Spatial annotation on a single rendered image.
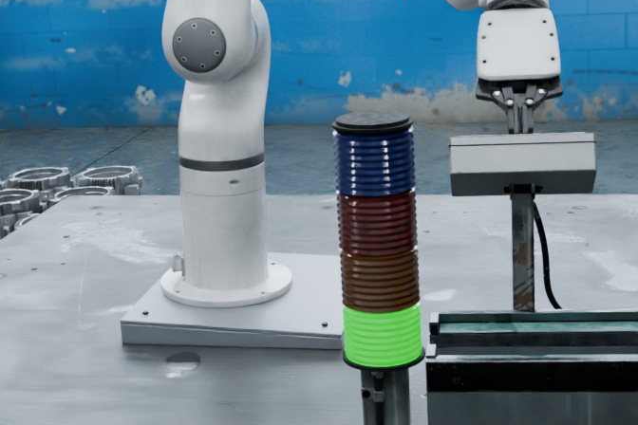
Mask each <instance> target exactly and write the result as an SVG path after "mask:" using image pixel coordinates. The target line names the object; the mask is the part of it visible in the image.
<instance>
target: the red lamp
mask: <svg viewBox="0 0 638 425"><path fill-rule="evenodd" d="M415 190H416V186H415V187H413V188H412V189H411V190H409V191H407V192H404V193H401V194H394V195H388V196H375V197H362V196H353V195H348V194H342V193H341V192H339V191H337V190H336V193H337V196H336V199H337V201H338V202H337V208H338V210H337V213H338V217H337V219H338V221H339V222H338V228H339V230H338V233H339V238H338V239H339V241H340V243H339V247H340V248H341V249H342V250H344V251H346V252H349V253H352V254H356V255H364V256H384V255H392V254H397V253H401V252H405V251H408V250H410V249H412V248H414V247H415V246H416V245H417V244H418V239H417V237H418V234H417V229H418V227H417V222H418V221H417V219H416V217H417V213H416V210H417V207H416V202H417V200H416V198H415V197H416V192H415Z"/></svg>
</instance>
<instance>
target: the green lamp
mask: <svg viewBox="0 0 638 425"><path fill-rule="evenodd" d="M420 303H421V300H419V302H418V303H417V304H415V305H413V306H412V307H410V308H408V309H406V310H403V311H398V312H393V313H385V314H370V313H363V312H358V311H354V310H352V309H349V308H348V307H346V306H344V305H343V304H342V306H343V314H344V315H343V320H344V323H343V325H344V333H345V335H344V338H345V352H346V356H347V358H348V359H349V360H351V361H353V362H355V363H358V364H361V365H365V366H372V367H388V366H396V365H401V364H405V363H408V362H411V361H413V360H415V359H416V358H417V357H418V356H419V355H420V354H421V352H422V332H421V329H422V326H421V321H422V320H421V312H420V310H421V306H420Z"/></svg>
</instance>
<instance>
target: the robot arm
mask: <svg viewBox="0 0 638 425"><path fill-rule="evenodd" d="M446 1H447V2H448V3H449V4H450V5H451V6H452V7H454V8H455V9H459V10H470V9H476V8H478V7H480V8H484V13H482V14H481V16H480V20H479V25H478V44H477V74H478V84H477V88H476V98H477V99H478V100H482V101H488V102H494V103H495V104H496V105H497V106H499V107H500V108H501V109H502V110H503V111H505V114H506V115H507V116H508V135H518V134H520V128H521V134H533V133H534V126H533V113H534V111H535V110H536V109H537V107H538V106H539V105H540V104H541V103H543V102H544V101H545V100H550V99H554V98H558V97H561V96H562V95H563V85H562V83H561V81H560V78H559V75H560V55H559V45H558V39H557V33H556V27H555V23H554V17H553V15H552V12H551V11H550V8H549V0H446ZM162 46H163V51H164V54H165V57H166V59H167V61H168V63H169V65H170V66H171V67H172V68H173V69H174V70H175V71H176V72H177V74H179V76H180V77H182V78H183V79H185V80H186V81H185V87H184V93H183V98H182V103H181V108H180V114H179V120H178V160H179V178H180V197H181V215H182V233H183V252H184V253H183V254H182V255H177V254H176V253H173V257H172V268H171V269H170V270H168V271H167V272H166V273H165V274H164V275H163V276H162V278H161V281H160V284H161V291H162V292H163V294H164V295H165V296H167V297H168V298H169V299H171V300H173V301H176V302H178V303H182V304H185V305H192V306H200V307H213V308H223V307H239V306H246V305H256V304H260V303H264V302H267V301H269V300H272V299H274V298H277V297H279V296H281V295H282V294H284V293H286V292H287V291H288V290H289V289H290V288H291V285H292V273H291V271H290V270H289V269H288V268H287V267H286V266H284V265H282V264H280V263H277V262H275V261H273V260H269V259H268V242H267V212H266V183H265V152H264V115H265V106H266V99H267V92H268V83H269V74H270V62H271V33H270V25H269V20H268V16H267V13H266V11H265V9H264V7H263V5H262V4H261V2H260V1H259V0H167V3H166V8H165V12H164V17H163V23H162ZM514 94H526V95H525V102H524V103H523V104H522V106H521V108H520V116H519V107H518V106H517V103H515V98H514Z"/></svg>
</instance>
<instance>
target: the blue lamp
mask: <svg viewBox="0 0 638 425"><path fill-rule="evenodd" d="M413 130H414V128H413V126H409V128H408V129H407V130H405V131H402V132H399V133H395V134H389V135H381V136H350V135H344V134H341V133H338V132H337V131H336V130H333V131H332V134H333V135H334V137H333V141H334V144H333V148H334V149H335V150H334V153H333V154H334V155H335V158H334V162H335V166H334V168H335V170H336V171H335V175H336V179H335V182H336V187H335V188H336V190H337V191H339V192H341V193H342V194H348V195H353V196H362V197H375V196H388V195H394V194H401V193H404V192H407V191H409V190H411V189H412V188H413V187H415V185H416V182H415V178H416V176H415V174H414V173H415V168H414V165H415V161H414V157H415V155H414V150H415V149H414V147H413V145H414V140H413V138H414V134H413Z"/></svg>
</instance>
